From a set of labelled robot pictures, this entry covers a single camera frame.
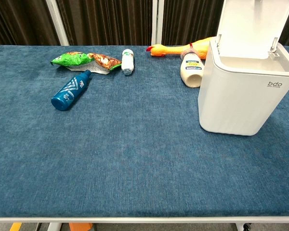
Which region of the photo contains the white metal frame post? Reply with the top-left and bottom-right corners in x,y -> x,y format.
151,0 -> 164,46
45,0 -> 70,46

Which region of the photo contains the green orange snack bag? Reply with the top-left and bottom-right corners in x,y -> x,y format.
50,51 -> 122,75

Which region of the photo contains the yellow rubber chicken toy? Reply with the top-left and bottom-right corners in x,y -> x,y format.
145,37 -> 214,60

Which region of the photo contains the orange box under table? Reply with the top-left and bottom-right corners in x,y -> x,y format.
69,222 -> 93,231

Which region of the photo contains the white trash bin lid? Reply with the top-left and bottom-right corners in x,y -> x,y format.
198,0 -> 289,136

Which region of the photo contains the white mayonnaise squeeze bottle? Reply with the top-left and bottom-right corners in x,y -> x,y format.
180,49 -> 205,89

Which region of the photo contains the blue fabric table cloth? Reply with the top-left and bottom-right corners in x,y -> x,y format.
0,45 -> 289,218

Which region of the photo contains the dark brown curtain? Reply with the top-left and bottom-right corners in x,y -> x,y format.
0,0 -> 289,49

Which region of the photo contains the white table edge frame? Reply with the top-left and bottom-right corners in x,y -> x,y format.
0,216 -> 289,224

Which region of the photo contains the small white green-capped bottle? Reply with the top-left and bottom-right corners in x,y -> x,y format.
121,49 -> 135,76

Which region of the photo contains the blue spray bottle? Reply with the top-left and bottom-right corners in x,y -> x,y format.
51,70 -> 92,112

